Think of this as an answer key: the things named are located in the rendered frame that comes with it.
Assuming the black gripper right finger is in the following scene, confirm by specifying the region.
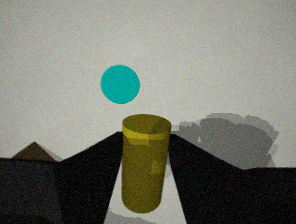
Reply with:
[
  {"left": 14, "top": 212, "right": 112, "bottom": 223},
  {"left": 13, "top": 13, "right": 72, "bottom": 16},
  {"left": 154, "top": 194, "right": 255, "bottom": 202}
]
[{"left": 168, "top": 134, "right": 296, "bottom": 224}]

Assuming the yellow cylinder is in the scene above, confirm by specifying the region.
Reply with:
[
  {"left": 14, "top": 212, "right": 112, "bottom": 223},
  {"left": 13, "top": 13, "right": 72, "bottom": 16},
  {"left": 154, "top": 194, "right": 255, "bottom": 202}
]
[{"left": 121, "top": 114, "right": 172, "bottom": 213}]

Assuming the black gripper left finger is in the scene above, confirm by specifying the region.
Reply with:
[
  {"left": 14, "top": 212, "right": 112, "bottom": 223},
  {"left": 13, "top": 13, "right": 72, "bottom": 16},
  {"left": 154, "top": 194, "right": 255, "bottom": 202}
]
[{"left": 0, "top": 131, "right": 123, "bottom": 224}]

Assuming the cyan circle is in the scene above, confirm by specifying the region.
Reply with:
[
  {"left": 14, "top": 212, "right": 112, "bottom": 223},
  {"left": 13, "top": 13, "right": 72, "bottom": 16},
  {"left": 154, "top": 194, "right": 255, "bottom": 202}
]
[{"left": 100, "top": 64, "right": 140, "bottom": 104}]

